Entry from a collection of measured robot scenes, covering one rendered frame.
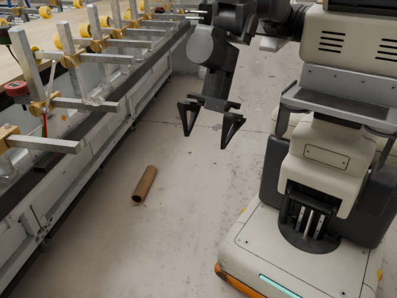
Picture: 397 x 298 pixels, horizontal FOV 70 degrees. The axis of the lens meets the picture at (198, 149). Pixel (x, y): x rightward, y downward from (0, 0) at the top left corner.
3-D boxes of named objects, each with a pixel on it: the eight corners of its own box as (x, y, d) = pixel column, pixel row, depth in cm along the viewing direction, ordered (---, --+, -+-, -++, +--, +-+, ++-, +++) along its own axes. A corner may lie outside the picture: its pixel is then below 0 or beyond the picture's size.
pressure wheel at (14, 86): (40, 106, 118) (31, 80, 112) (27, 115, 112) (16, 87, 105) (23, 104, 120) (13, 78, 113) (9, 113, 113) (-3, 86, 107)
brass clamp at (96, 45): (113, 45, 151) (111, 35, 148) (101, 52, 140) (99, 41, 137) (102, 44, 152) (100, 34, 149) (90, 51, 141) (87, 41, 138)
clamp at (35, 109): (63, 102, 116) (59, 90, 113) (42, 117, 105) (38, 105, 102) (51, 101, 117) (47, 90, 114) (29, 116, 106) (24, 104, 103)
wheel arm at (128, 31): (166, 35, 164) (166, 28, 162) (165, 36, 161) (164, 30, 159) (87, 31, 172) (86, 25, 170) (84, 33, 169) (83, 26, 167)
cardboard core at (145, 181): (156, 165, 201) (142, 195, 177) (157, 174, 206) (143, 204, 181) (146, 164, 202) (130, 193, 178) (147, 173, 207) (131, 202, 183)
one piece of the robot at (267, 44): (273, 38, 84) (277, -4, 77) (289, 40, 82) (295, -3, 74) (258, 51, 78) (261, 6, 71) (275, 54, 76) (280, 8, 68)
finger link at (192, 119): (195, 143, 59) (205, 99, 57) (169, 133, 63) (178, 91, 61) (212, 142, 65) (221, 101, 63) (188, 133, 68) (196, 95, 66)
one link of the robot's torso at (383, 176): (301, 180, 117) (315, 128, 103) (378, 209, 104) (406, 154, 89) (277, 221, 99) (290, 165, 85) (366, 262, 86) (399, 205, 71)
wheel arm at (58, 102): (121, 111, 109) (119, 101, 107) (117, 115, 107) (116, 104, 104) (21, 101, 116) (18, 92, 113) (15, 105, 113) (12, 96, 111)
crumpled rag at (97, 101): (108, 99, 109) (107, 93, 108) (100, 106, 104) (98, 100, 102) (87, 97, 111) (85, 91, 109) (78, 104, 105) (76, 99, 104)
